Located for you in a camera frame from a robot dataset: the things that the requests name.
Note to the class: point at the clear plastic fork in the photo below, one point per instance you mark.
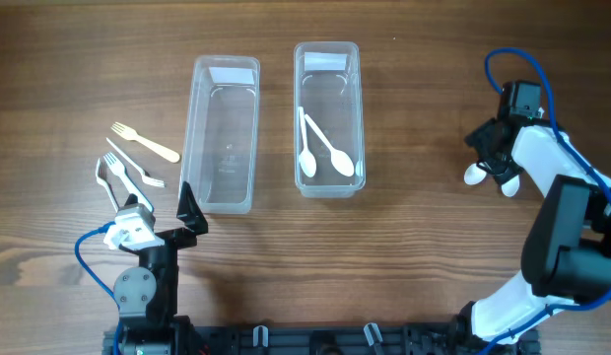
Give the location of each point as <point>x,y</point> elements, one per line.
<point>101,179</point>

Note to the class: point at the beige plastic fork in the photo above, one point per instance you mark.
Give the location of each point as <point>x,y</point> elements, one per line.
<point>130,134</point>

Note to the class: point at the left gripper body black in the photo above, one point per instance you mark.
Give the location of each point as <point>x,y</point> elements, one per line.
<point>174,239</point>

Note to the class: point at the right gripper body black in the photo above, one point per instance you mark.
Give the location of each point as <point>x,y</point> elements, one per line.
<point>501,168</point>

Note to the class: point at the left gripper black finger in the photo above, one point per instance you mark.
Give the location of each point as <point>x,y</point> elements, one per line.
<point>188,211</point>
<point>131,199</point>

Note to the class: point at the clear plastic container left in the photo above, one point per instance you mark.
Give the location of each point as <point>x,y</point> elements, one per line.
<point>220,144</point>

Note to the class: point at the white plastic fork middle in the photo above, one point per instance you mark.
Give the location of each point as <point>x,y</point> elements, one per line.
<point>119,170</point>

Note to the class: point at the white plastic fork upper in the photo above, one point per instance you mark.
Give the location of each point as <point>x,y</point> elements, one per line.
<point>144,175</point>

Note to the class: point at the clear plastic container right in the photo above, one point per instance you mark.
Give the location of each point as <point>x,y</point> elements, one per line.
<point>328,85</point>

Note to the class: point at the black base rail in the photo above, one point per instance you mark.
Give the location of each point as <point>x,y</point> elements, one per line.
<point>409,339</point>

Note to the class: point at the clear plastic container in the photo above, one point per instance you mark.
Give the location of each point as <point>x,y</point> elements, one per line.
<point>328,85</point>
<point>220,144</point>

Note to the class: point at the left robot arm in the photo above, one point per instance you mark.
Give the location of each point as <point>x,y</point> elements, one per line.
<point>146,295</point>

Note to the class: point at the white plastic fork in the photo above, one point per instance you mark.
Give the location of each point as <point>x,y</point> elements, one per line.
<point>144,175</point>
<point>119,170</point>

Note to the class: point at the white plastic spoon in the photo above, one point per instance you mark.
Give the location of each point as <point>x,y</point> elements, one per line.
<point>340,160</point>
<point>474,175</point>
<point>511,187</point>
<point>306,158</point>

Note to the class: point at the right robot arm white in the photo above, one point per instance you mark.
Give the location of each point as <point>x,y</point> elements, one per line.
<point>566,258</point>

